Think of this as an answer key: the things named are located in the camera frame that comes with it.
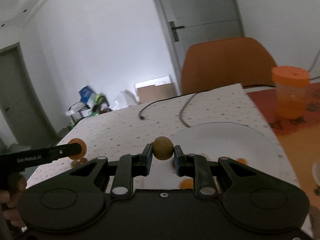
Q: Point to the orange lidded plastic jar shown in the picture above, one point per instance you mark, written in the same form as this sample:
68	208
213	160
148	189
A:
291	84

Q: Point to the blue white bag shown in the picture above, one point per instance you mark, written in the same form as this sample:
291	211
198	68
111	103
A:
87	95

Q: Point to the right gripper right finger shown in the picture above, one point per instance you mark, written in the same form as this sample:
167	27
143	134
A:
196	167

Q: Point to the orange chair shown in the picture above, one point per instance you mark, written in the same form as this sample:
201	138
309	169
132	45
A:
221	63

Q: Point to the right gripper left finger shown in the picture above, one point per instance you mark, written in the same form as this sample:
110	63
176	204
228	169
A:
128	167

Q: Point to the left human hand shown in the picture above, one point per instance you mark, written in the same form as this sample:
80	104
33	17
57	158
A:
11	214

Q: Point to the white board against wall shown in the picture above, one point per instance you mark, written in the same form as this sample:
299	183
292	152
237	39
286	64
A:
153	82

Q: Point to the red table mat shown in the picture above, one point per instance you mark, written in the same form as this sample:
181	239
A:
298	137

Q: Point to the brown kiwi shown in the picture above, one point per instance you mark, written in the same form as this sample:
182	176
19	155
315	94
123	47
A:
75	163
163	148

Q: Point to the large orange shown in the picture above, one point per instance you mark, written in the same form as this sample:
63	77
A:
79	149
187	184

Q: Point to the black metal shelf rack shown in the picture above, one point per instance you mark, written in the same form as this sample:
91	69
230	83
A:
80	110

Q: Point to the grey door with handle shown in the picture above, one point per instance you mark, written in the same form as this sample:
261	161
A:
189	22

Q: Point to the white round plate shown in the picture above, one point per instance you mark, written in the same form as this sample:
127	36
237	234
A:
227	139

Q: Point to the cardboard sheet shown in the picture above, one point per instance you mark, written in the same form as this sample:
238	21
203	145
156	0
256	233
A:
153	93

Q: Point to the small orange tangerine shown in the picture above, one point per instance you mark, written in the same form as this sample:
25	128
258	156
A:
243	161

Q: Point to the dark green side door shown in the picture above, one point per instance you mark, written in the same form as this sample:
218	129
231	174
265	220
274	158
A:
19	103

